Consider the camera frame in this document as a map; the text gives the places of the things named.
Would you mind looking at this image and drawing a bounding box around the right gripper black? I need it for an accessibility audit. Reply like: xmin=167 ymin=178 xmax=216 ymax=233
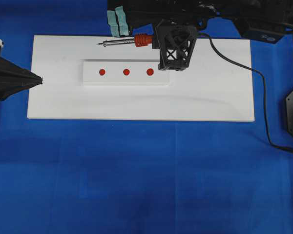
xmin=106 ymin=0 xmax=198 ymax=71

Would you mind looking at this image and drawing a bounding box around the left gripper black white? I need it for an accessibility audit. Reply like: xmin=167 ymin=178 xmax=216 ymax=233
xmin=0 ymin=39 xmax=43 ymax=101

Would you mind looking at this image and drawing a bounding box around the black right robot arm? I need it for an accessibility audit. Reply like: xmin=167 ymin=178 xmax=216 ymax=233
xmin=107 ymin=0 xmax=293 ymax=71

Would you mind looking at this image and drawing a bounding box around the large white foam board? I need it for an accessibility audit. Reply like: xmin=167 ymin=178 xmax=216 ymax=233
xmin=27 ymin=36 xmax=255 ymax=122

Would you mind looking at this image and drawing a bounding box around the small white raised block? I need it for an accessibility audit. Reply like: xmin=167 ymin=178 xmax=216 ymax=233
xmin=83 ymin=60 xmax=170 ymax=86

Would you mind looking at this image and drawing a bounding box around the black soldering iron cable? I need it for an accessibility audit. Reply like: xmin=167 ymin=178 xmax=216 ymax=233
xmin=199 ymin=33 xmax=293 ymax=156

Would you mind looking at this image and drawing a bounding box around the blue table mat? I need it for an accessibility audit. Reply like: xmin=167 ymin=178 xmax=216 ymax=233
xmin=0 ymin=0 xmax=293 ymax=234

